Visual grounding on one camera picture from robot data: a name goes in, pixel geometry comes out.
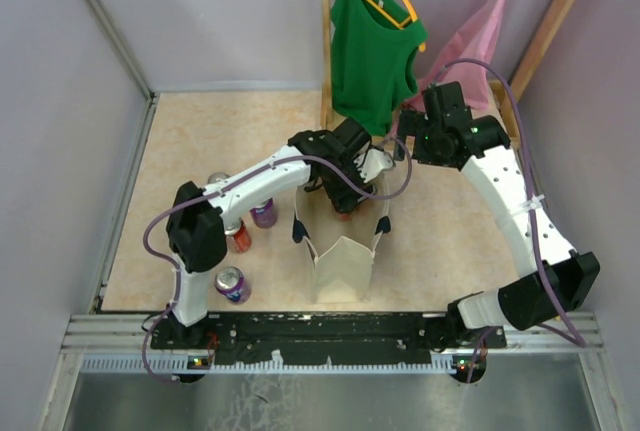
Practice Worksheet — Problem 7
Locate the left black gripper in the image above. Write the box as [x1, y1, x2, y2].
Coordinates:
[322, 155, 378, 214]

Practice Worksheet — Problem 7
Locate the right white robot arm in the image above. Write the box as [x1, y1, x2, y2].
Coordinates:
[398, 82, 600, 347]

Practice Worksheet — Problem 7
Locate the purple soda can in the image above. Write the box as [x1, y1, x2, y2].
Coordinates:
[214, 266, 251, 304]
[250, 198, 278, 229]
[207, 172, 230, 184]

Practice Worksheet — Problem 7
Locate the beige canvas tote bag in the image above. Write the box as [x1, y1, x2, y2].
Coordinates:
[292, 187, 391, 305]

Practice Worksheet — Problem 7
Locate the green tank top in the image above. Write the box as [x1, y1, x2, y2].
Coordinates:
[331, 0, 428, 136]

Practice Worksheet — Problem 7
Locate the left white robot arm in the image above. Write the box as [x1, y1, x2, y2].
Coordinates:
[166, 118, 393, 348]

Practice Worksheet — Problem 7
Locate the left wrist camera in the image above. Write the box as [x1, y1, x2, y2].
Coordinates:
[354, 147, 395, 183]

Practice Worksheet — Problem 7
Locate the purple soda can front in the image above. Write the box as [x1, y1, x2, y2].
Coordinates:
[214, 266, 251, 304]

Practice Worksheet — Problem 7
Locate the pink cloth garment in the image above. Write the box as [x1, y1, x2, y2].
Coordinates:
[399, 0, 519, 112]

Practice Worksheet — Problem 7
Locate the wooden clothes rack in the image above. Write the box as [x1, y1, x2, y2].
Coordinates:
[320, 0, 576, 129]

